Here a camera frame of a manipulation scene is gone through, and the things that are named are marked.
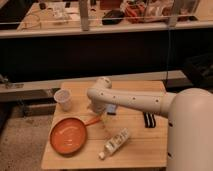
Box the clear plastic cup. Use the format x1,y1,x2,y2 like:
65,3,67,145
54,89,71,111

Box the black bag on bench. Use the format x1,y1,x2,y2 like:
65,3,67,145
102,10,124,25

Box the white plastic bottle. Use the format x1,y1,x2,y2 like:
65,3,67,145
98,128,130,160

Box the wooden cutting board table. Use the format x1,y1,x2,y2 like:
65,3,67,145
41,81,167,171

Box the black striped object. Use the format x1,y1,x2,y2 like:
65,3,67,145
143,112,156,128

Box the red tool on bench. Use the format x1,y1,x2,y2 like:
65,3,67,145
125,4,145,23

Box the small blue object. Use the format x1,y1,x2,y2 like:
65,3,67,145
107,104,117,115

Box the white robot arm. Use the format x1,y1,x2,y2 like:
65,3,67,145
87,77,213,171

